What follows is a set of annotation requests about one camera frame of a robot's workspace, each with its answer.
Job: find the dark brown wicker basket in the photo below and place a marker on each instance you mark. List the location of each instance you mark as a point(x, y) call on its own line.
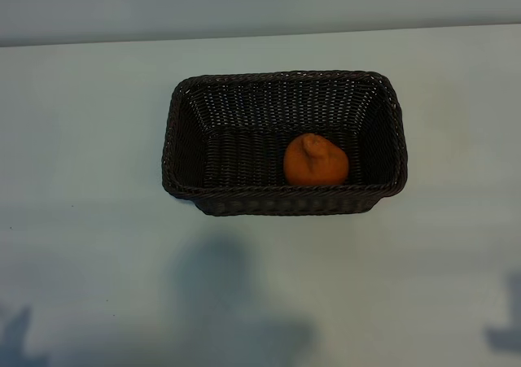
point(244, 159)

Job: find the orange fruit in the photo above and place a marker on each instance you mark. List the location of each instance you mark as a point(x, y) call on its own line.
point(313, 167)

